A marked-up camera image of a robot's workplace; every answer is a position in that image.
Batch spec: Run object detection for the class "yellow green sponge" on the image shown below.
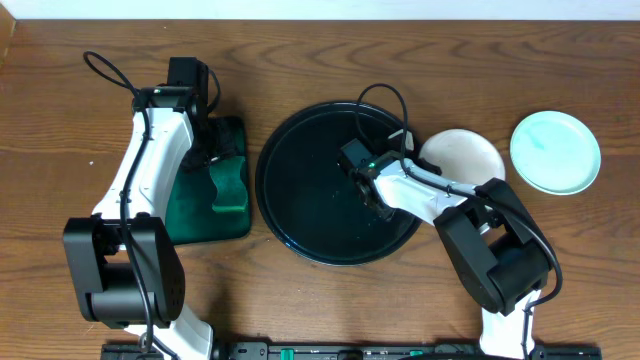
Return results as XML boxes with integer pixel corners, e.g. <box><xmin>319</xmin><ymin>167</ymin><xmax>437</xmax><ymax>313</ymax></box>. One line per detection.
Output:
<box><xmin>209</xmin><ymin>156</ymin><xmax>248</xmax><ymax>213</ymax></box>

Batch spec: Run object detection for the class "round black tray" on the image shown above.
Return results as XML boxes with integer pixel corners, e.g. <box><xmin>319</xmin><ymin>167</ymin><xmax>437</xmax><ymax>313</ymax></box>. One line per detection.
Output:
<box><xmin>255</xmin><ymin>102</ymin><xmax>421</xmax><ymax>266</ymax></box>

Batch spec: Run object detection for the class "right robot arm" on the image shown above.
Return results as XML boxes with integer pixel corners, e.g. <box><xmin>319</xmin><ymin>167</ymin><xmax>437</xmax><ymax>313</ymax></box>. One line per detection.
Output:
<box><xmin>338</xmin><ymin>139</ymin><xmax>563</xmax><ymax>359</ymax></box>

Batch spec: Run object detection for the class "white plate with green stain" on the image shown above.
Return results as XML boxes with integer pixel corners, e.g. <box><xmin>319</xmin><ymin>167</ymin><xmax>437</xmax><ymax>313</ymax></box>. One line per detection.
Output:
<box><xmin>419</xmin><ymin>129</ymin><xmax>506</xmax><ymax>185</ymax></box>

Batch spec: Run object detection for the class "black rectangular water tray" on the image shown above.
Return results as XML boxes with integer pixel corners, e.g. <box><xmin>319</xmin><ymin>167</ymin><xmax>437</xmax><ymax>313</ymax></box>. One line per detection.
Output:
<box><xmin>165</xmin><ymin>116</ymin><xmax>251</xmax><ymax>245</ymax></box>

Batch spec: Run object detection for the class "mint green plate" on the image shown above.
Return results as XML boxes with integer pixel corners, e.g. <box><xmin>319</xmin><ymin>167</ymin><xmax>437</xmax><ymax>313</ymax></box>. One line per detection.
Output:
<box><xmin>509</xmin><ymin>110</ymin><xmax>601</xmax><ymax>196</ymax></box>

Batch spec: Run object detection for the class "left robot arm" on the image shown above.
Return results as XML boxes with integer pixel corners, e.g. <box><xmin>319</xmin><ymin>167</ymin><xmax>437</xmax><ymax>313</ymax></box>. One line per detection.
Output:
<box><xmin>63</xmin><ymin>51</ymin><xmax>249</xmax><ymax>359</ymax></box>

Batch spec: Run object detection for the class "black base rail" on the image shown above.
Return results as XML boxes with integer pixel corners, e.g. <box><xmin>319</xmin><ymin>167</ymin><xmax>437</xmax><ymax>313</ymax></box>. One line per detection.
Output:
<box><xmin>99</xmin><ymin>339</ymin><xmax>603</xmax><ymax>360</ymax></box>

